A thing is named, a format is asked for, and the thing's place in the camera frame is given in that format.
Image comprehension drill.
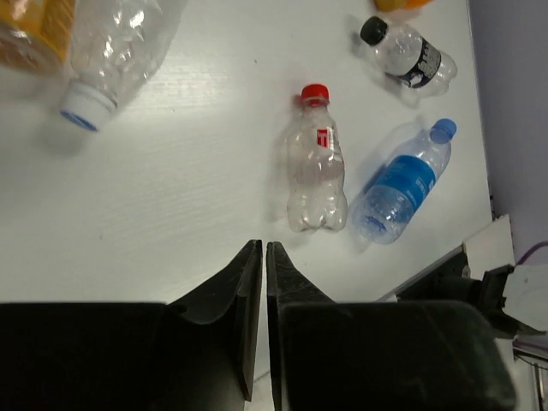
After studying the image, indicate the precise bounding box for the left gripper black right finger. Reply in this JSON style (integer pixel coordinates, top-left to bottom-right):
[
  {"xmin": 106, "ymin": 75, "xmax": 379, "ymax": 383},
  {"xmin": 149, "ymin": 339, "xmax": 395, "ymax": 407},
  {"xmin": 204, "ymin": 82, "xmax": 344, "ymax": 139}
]
[{"xmin": 265, "ymin": 241, "xmax": 334, "ymax": 410}]

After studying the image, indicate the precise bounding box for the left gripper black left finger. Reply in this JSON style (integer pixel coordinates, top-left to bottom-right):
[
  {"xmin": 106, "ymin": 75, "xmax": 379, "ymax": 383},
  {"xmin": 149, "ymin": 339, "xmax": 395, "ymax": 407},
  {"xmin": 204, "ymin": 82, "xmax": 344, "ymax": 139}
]
[{"xmin": 164, "ymin": 240, "xmax": 262, "ymax": 402}]

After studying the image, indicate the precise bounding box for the clear bottle red cap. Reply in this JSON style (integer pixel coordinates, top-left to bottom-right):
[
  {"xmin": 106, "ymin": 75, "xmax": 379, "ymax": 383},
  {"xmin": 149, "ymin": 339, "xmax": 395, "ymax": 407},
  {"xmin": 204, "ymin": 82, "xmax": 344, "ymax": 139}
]
[{"xmin": 287, "ymin": 84, "xmax": 348, "ymax": 233}]

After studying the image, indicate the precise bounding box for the blue tinted water bottle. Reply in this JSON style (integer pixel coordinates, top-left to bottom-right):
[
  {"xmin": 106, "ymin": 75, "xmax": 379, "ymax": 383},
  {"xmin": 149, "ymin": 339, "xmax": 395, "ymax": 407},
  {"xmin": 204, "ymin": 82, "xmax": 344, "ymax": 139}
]
[{"xmin": 351, "ymin": 118, "xmax": 457, "ymax": 245}]

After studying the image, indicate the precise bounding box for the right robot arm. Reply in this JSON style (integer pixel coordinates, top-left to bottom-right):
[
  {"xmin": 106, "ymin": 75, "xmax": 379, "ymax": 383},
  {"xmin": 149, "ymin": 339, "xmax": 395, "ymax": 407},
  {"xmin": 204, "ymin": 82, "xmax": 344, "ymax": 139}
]
[{"xmin": 393, "ymin": 252, "xmax": 545, "ymax": 339}]

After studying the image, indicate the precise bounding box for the clear bottle black label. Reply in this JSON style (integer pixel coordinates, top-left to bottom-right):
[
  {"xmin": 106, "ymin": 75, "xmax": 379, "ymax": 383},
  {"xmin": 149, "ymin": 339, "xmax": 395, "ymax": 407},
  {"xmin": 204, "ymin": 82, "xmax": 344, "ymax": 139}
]
[{"xmin": 360, "ymin": 16, "xmax": 457, "ymax": 98}]

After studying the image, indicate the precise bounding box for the clear ribbed plastic bottle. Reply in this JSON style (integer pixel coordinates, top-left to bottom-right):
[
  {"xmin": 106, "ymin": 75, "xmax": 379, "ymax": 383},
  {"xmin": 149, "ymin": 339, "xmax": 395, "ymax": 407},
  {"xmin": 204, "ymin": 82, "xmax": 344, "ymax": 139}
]
[{"xmin": 59, "ymin": 0, "xmax": 187, "ymax": 132}]

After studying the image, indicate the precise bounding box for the small orange juice bottle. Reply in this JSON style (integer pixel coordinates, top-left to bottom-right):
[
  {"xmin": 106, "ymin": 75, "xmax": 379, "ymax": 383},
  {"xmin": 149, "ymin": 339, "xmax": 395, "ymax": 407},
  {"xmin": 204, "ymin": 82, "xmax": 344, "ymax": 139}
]
[{"xmin": 373, "ymin": 0, "xmax": 432, "ymax": 13}]

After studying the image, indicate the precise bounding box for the orange bottle blue white label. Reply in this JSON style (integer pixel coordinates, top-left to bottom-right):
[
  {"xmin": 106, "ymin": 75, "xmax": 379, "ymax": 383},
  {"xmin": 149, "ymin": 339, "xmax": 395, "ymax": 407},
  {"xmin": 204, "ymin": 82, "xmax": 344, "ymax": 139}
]
[{"xmin": 1, "ymin": 0, "xmax": 76, "ymax": 75}]

